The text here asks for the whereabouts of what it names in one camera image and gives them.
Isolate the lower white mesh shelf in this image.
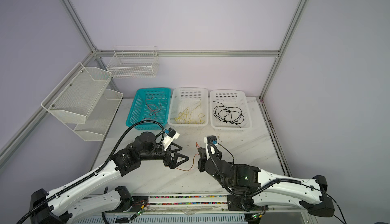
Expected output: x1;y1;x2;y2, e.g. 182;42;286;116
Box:
73;89;123;141

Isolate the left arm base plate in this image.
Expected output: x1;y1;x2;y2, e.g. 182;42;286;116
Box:
106;196;149;213

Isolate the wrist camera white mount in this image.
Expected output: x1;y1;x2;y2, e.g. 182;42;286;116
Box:
162;127;180;151
204;136;218;160

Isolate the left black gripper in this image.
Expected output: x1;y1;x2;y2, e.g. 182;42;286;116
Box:
141;143;190;168

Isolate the white plastic basket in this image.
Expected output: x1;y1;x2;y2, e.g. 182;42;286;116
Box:
209;90;252;133
168;87;209;128

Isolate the black cable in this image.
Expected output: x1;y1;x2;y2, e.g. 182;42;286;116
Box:
213;101;245;127

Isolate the white mesh shelf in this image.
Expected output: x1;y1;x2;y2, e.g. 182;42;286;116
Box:
73;89;123;141
41;63;112;124

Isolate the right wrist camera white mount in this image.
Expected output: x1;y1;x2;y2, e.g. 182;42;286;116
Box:
204;136;218;160

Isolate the teal plastic basket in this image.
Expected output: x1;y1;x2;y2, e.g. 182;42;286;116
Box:
126;88;171;127

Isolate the right white plastic basket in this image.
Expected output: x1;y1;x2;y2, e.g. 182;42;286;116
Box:
209;90;252;133

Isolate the upper white mesh shelf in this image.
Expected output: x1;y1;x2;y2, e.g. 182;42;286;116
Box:
41;63;112;124

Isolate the middle white plastic basket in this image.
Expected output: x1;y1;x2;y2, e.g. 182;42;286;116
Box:
168;87;209;128

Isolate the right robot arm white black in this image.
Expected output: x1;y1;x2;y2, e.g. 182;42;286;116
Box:
198;145;338;222

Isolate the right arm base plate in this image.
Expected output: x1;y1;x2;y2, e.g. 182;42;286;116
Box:
226;195;269;212

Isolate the aluminium frame back bar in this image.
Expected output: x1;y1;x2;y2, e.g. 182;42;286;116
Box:
96;50;280;57

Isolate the white wire wall basket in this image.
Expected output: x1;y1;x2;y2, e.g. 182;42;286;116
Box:
107;46;159;79

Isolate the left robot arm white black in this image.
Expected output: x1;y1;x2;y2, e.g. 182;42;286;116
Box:
18;120;189;224

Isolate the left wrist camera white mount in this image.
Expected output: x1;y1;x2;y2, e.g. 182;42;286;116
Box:
162;127;180;151

